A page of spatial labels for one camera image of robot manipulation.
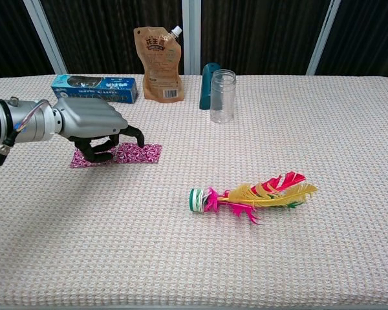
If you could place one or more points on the brown spout pouch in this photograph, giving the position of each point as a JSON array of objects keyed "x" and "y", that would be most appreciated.
[{"x": 161, "y": 71}]

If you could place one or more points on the dark teal perforated tube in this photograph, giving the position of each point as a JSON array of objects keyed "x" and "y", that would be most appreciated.
[{"x": 205, "y": 87}]

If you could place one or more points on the clear plastic jar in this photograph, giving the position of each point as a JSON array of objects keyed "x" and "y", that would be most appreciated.
[{"x": 223, "y": 97}]

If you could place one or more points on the grey aluminium partition post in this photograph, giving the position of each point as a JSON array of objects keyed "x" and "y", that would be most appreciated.
[
  {"x": 190, "y": 48},
  {"x": 45, "y": 35},
  {"x": 323, "y": 35}
]

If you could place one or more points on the beige woven tablecloth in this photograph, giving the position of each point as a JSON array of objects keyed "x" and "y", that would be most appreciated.
[{"x": 278, "y": 258}]

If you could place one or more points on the pink patterned packet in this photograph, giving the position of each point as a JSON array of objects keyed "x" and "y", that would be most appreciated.
[{"x": 77, "y": 161}]

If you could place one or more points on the colourful feather shuttlecock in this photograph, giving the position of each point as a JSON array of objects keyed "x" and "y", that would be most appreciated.
[{"x": 262, "y": 197}]

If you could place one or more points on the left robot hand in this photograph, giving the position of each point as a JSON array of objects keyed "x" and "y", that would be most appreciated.
[{"x": 90, "y": 116}]

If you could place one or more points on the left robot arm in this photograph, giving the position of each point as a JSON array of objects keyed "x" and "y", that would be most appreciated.
[{"x": 19, "y": 122}]

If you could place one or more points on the dark ribbed partition panel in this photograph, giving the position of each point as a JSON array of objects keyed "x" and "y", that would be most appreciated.
[
  {"x": 368, "y": 32},
  {"x": 100, "y": 32},
  {"x": 6, "y": 32},
  {"x": 262, "y": 32}
]

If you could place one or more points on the blue toothpaste box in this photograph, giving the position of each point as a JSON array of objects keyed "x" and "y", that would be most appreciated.
[{"x": 93, "y": 93}]

